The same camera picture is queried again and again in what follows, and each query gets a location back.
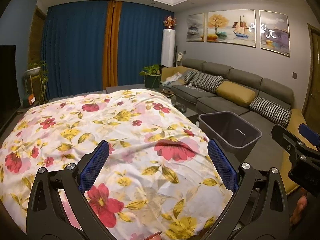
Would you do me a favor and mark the red gold flower ornament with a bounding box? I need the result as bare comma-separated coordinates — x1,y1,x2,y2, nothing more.
163,15,177,30

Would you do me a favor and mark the person's right hand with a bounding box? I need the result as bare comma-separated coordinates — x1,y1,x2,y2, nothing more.
290,187,310,228

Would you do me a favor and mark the white handheld vacuum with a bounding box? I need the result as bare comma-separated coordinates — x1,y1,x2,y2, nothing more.
174,45,182,67

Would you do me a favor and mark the small framed landscape painting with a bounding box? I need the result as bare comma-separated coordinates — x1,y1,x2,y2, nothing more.
186,13,206,42

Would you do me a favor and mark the framed purple whale painting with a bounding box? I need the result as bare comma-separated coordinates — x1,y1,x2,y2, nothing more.
259,10,290,57

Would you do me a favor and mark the potted plant in dark pot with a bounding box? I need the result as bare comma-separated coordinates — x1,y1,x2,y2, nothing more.
139,64,162,89

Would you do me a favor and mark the wide framed sailboat painting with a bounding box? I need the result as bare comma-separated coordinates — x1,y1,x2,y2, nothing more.
205,9,258,48

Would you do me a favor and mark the wooden door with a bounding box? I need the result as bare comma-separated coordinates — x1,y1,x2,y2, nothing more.
301,24,320,123

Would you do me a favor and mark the grey plastic trash bin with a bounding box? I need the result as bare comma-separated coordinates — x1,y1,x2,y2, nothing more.
198,112,263,155

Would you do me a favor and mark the white tower air conditioner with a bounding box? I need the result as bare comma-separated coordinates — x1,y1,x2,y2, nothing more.
161,29,175,67

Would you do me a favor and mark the yellow cushion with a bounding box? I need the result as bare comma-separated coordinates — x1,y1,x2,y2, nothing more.
216,81,257,108

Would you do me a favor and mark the small patterned cushion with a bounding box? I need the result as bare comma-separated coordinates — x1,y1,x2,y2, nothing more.
180,70,198,84

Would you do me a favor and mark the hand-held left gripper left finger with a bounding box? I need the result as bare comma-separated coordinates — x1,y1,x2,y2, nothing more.
26,140,114,240

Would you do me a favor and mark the grey sectional sofa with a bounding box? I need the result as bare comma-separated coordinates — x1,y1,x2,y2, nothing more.
160,58,320,195

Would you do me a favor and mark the white cloth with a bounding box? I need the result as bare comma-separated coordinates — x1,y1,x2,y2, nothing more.
166,72,183,84

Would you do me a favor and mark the blue curtain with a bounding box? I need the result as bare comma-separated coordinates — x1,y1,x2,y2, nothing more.
41,1,108,103
117,4,175,87

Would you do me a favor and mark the white charger cable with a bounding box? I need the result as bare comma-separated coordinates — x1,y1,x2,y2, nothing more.
189,84,215,93

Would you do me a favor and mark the floral printed blanket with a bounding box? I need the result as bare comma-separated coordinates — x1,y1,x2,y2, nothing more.
0,88,237,240

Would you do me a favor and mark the wooden wall panel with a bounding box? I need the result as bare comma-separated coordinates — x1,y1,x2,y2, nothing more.
29,5,45,65

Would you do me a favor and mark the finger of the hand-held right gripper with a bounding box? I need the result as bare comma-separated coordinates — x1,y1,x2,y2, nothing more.
299,123,320,153
272,124,308,163

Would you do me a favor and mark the trailing plant on stand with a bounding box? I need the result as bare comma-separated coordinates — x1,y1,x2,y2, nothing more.
24,60,49,105

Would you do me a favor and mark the long patterned cushion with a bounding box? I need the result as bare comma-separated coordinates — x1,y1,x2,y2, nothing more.
190,72,223,93

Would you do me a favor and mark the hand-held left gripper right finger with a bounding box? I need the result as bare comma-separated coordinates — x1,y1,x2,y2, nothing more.
207,139,292,240

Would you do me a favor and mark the black television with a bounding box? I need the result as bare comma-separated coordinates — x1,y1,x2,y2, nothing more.
0,45,17,130

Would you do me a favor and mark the orange curtain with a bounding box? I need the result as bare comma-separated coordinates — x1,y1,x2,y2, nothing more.
102,0,122,88

